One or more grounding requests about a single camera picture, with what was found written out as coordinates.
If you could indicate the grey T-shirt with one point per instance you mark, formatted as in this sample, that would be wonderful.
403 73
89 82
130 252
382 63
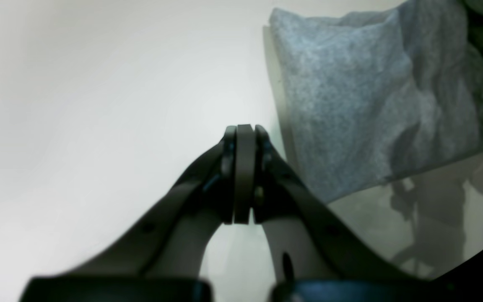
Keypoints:
376 96

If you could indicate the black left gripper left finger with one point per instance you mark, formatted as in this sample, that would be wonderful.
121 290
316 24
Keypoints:
159 258

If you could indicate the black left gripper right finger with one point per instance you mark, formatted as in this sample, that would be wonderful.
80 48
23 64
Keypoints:
316 257

